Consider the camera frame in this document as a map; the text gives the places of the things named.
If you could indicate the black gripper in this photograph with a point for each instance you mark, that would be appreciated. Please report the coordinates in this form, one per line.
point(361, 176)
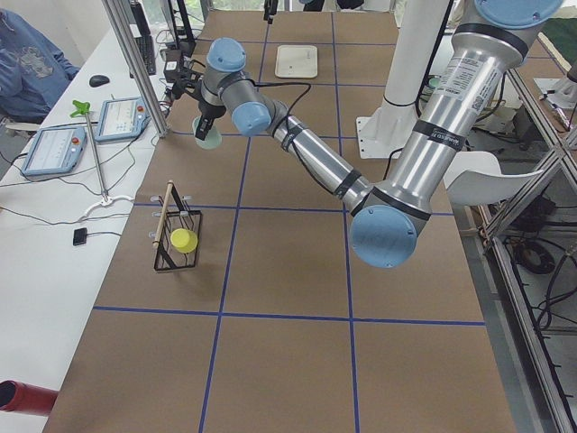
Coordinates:
point(270, 8)
point(206, 109)

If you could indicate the light green cup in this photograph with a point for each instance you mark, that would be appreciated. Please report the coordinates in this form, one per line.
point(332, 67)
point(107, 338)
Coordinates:
point(213, 139)

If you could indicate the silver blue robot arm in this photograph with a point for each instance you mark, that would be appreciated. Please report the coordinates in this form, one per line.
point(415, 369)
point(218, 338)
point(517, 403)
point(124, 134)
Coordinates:
point(388, 216)

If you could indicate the cream rabbit tray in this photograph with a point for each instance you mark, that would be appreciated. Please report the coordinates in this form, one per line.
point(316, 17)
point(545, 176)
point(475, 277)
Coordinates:
point(296, 61)

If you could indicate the yellow cup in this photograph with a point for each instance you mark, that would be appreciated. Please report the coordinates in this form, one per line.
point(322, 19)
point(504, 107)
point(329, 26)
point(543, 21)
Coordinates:
point(184, 240)

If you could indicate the black power adapter box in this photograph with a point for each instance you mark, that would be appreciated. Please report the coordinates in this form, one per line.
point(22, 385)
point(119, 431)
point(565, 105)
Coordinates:
point(173, 64)

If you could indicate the right blue teach pendant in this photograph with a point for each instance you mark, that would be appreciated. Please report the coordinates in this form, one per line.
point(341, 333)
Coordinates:
point(121, 119)

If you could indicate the blue teach pendant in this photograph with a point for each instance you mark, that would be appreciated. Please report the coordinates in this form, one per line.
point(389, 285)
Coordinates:
point(54, 151)
point(121, 119)

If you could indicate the black keyboard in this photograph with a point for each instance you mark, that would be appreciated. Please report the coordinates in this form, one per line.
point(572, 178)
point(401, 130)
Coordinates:
point(145, 46)

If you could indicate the black computer mouse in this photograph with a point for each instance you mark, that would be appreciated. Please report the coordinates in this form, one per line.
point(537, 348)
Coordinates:
point(98, 81)

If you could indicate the metal stand with green clip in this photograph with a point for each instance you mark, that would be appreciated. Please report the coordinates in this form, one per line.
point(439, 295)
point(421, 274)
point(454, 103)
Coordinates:
point(83, 109)

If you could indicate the left blue teach pendant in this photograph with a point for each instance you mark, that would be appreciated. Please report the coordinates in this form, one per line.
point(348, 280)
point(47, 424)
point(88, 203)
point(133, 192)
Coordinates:
point(54, 151)

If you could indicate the small black puck sensor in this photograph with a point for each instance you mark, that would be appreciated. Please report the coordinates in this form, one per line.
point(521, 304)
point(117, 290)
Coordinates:
point(80, 236)

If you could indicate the person in blue hoodie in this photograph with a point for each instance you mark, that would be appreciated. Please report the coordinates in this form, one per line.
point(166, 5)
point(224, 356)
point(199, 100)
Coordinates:
point(34, 71)

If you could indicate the white plastic chair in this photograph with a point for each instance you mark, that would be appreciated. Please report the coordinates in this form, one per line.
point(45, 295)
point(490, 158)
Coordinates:
point(475, 178)

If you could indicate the red cylinder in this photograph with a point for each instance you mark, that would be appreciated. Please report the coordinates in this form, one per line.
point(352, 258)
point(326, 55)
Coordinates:
point(27, 399)

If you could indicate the wooden rack handle rod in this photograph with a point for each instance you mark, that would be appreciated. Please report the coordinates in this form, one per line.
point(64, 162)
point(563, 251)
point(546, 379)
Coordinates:
point(163, 214)

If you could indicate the black wire cup rack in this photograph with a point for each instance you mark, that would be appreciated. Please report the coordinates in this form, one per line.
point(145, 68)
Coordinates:
point(180, 215)

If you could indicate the aluminium frame post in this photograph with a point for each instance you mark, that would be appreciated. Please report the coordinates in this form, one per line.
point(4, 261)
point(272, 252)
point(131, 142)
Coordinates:
point(118, 19)

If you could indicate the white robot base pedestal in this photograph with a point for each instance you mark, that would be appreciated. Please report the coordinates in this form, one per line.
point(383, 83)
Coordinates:
point(390, 125)

